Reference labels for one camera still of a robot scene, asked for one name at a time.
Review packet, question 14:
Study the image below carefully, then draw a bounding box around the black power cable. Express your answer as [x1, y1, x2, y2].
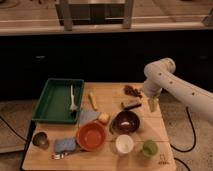
[169, 106, 201, 171]

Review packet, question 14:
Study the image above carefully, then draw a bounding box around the green plastic tray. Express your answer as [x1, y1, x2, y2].
[32, 78, 84, 124]

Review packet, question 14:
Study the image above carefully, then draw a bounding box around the green cup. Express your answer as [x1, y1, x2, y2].
[142, 140, 158, 158]

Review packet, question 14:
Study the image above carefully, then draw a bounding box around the black marker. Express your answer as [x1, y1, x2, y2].
[121, 103, 142, 110]

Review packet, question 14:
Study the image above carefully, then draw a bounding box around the blue sponge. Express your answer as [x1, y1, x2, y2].
[54, 138, 76, 153]

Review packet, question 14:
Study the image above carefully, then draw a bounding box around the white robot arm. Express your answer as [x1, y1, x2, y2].
[143, 58, 213, 125]

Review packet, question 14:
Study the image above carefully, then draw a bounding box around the brown dried food pile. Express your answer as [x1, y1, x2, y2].
[124, 85, 142, 98]

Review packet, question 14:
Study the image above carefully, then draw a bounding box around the red bowl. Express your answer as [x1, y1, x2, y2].
[76, 122, 106, 151]

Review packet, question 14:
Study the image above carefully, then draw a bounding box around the yellow eraser block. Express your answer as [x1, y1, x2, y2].
[98, 113, 110, 124]

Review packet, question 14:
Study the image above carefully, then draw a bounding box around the yellow banana-like object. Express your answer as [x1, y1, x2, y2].
[88, 92, 98, 111]

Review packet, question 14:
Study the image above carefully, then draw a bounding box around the dark purple bowl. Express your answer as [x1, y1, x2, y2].
[111, 110, 140, 134]

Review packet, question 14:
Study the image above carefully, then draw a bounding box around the wooden chair frame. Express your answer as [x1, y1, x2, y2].
[55, 0, 134, 31]

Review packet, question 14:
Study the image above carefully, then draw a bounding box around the metal fork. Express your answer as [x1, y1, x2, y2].
[51, 151, 79, 160]

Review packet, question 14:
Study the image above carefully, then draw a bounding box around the small metal cup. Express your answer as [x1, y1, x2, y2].
[32, 132, 49, 149]

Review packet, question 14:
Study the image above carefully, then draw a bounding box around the white cup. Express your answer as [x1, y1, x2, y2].
[115, 134, 134, 155]

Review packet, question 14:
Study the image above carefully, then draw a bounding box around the black cable left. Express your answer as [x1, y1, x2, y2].
[0, 114, 28, 143]

